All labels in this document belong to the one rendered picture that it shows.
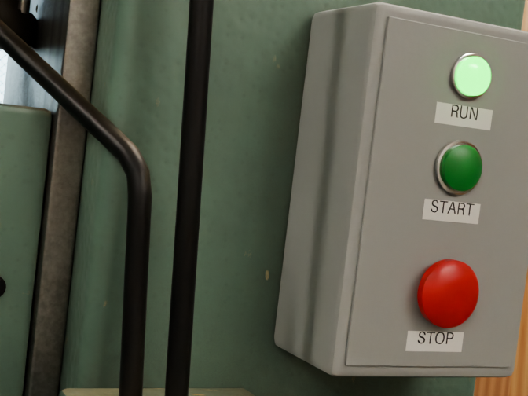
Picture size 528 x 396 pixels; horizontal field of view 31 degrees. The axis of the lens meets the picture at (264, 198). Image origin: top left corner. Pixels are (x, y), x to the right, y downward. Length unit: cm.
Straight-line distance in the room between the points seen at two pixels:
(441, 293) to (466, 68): 10
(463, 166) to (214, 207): 11
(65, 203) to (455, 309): 18
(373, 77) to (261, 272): 11
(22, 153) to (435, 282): 20
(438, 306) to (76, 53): 20
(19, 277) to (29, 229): 2
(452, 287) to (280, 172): 10
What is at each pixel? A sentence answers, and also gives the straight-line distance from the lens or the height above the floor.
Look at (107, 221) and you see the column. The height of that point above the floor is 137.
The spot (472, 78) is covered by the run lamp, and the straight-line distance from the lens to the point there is 42.
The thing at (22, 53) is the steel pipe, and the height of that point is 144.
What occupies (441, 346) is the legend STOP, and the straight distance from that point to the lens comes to 44.
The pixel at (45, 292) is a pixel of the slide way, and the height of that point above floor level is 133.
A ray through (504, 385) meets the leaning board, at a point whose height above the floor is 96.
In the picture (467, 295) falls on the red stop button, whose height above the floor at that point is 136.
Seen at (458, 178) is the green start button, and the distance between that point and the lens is 42.
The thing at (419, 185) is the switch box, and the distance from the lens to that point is 42.
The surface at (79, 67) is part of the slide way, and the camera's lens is 45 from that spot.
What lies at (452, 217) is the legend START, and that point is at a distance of 43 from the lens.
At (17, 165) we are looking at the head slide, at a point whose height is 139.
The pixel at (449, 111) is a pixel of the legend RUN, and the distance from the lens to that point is 42.
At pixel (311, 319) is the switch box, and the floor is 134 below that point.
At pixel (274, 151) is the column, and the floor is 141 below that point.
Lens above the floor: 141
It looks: 3 degrees down
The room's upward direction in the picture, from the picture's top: 7 degrees clockwise
